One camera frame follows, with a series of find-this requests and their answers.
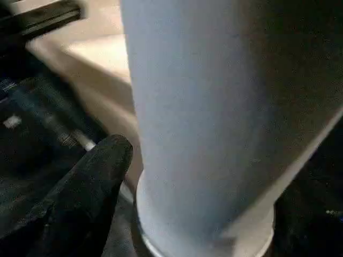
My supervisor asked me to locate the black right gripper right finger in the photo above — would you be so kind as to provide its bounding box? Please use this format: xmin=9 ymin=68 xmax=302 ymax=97
xmin=272 ymin=149 xmax=343 ymax=257

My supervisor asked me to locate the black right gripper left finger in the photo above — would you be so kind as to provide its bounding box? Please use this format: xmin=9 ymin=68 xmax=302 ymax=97
xmin=0 ymin=133 xmax=135 ymax=257

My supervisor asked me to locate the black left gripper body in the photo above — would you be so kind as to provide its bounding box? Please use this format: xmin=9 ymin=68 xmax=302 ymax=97
xmin=0 ymin=5 xmax=108 ymax=188

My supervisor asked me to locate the white plastic table top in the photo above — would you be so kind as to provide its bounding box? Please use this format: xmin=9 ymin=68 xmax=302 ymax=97
xmin=25 ymin=0 xmax=277 ymax=257

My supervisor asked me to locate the white plastic table leg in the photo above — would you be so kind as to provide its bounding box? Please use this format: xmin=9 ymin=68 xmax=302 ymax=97
xmin=120 ymin=0 xmax=343 ymax=255

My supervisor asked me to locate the black plastic mat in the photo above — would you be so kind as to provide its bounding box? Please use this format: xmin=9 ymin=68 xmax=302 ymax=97
xmin=101 ymin=133 xmax=343 ymax=257

